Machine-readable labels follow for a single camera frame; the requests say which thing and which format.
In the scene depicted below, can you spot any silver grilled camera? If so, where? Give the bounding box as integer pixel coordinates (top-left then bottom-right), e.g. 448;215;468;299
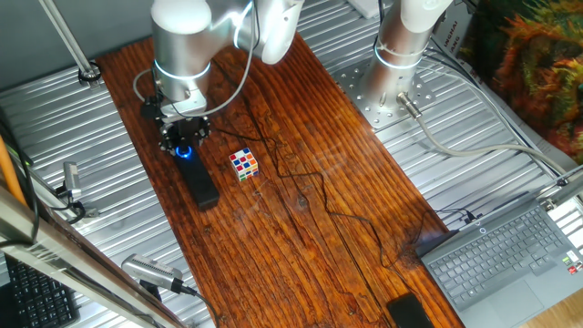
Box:
120;253;186;302

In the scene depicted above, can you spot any white lettered box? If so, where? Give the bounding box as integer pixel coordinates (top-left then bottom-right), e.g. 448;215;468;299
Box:
430;0;477;60

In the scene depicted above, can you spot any colourful furry cloth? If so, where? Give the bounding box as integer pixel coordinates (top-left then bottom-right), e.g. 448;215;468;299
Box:
459;0;583;165

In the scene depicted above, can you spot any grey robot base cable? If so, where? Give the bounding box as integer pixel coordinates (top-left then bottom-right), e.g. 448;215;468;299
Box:
395;90;570;179

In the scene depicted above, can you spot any black smartphone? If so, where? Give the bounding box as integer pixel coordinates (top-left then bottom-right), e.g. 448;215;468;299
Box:
386;292;435;328

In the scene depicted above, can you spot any black camera cable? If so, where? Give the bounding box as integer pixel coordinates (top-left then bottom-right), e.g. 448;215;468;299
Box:
0;116;42;250
175;280;222;328

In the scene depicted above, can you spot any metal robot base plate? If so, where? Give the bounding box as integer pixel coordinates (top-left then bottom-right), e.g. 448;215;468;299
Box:
332;58;436;133

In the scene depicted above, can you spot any small white box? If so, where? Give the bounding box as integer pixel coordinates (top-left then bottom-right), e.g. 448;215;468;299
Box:
346;0;388;20

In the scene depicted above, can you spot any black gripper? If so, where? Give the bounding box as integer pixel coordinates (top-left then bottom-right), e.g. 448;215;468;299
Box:
159;116;212;156

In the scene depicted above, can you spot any brown wood grain board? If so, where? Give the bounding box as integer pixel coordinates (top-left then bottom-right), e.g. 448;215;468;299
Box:
95;31;465;328

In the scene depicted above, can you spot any thin black speaker cable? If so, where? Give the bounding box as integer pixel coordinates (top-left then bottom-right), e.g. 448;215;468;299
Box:
198;127;477;270

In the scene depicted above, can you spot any orange pole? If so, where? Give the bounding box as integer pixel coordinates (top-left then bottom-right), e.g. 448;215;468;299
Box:
0;134;27;206

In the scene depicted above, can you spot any aluminium frame beam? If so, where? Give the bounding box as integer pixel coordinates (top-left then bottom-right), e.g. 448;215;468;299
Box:
0;184;188;328

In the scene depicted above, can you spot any metal clamp tool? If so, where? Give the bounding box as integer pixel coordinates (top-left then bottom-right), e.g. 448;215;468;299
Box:
56;160;86;204

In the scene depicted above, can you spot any black keyboard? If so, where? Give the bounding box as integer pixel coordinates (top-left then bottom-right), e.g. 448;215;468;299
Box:
4;254;81;328

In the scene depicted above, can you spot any rubik's cube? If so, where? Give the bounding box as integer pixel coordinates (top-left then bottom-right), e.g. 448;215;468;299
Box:
228;147;261;183

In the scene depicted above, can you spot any grey laptop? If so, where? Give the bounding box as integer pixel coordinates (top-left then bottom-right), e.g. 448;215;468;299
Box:
414;193;583;328

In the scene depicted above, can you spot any black soundbar speaker with knob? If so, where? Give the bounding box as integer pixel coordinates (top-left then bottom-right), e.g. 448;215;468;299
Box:
170;136;221;212

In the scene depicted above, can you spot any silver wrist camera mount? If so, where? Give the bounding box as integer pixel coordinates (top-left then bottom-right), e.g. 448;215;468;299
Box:
159;88;210;120

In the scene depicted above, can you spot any aluminium stand pole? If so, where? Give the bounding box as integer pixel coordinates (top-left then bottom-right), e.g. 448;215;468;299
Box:
537;164;583;210
38;0;104;87

